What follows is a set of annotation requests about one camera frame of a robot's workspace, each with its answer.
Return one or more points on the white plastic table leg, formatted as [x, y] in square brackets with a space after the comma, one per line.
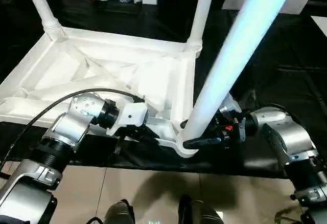
[41, 4]
[242, 42]
[201, 11]

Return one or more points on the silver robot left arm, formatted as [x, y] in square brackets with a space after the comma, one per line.
[69, 126]

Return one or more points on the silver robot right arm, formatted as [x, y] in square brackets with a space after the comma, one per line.
[293, 132]

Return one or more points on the dark robot right foot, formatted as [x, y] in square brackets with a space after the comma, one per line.
[201, 213]

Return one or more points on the dark robot foot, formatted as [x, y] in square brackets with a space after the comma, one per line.
[120, 213]
[201, 213]

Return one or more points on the dark robot left foot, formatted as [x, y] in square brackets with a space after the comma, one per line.
[120, 213]

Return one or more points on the white flat board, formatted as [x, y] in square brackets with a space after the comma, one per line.
[320, 25]

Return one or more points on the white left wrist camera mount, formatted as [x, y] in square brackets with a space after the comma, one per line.
[132, 114]

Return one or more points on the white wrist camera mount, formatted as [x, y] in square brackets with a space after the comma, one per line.
[132, 114]
[228, 106]

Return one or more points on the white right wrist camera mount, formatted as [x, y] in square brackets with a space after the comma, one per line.
[228, 106]

